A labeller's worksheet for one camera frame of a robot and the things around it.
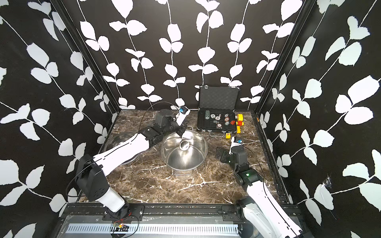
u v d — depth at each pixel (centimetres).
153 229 70
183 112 67
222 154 70
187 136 73
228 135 104
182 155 104
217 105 115
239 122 111
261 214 57
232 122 111
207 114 114
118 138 107
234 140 71
